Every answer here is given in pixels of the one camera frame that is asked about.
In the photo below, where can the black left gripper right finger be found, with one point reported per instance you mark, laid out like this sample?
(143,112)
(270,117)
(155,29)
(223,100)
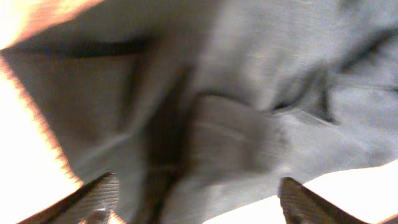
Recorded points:
(303,206)

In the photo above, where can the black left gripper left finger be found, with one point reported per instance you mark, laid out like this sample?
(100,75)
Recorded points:
(93,203)

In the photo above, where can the black t-shirt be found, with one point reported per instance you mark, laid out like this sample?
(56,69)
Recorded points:
(199,107)

